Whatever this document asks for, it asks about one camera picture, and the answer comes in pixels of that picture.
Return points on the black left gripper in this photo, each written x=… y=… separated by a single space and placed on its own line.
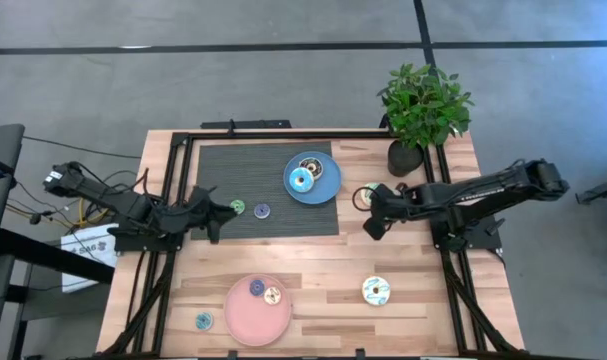
x=203 y=212

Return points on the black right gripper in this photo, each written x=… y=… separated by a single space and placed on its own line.
x=395 y=202

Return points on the small green donut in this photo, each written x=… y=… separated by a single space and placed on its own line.
x=240 y=205

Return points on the large mint swirl donut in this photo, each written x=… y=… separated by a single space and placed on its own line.
x=369 y=189

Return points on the small purple-blue sprinkled donut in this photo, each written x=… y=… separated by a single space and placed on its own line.
x=258 y=207

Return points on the small dark blue donut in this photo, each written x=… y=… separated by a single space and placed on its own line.
x=253 y=284

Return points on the large blue frosted donut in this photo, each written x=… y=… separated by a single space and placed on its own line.
x=294 y=175

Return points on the large dark chocolate donut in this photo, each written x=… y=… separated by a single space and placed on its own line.
x=317 y=162

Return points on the small cream donut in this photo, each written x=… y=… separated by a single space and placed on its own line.
x=269 y=292

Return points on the small teal sprinkled donut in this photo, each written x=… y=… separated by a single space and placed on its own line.
x=199 y=317

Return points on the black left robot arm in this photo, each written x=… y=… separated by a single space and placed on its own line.
x=123 y=202

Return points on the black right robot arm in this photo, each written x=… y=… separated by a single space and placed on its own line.
x=483 y=192

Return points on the dark grey woven placemat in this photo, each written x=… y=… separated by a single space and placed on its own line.
x=263 y=170

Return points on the blue plate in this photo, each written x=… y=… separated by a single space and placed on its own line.
x=328 y=187

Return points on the large white blue-swirl donut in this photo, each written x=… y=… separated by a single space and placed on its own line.
x=369 y=284

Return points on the green potted plant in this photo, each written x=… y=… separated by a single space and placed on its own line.
x=423 y=107

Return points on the pink plate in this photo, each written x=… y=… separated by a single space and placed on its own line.
x=253 y=322

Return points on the dark grey desk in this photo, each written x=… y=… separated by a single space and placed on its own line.
x=3 y=150

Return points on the black aluminium frame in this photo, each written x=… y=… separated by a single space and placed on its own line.
x=283 y=135

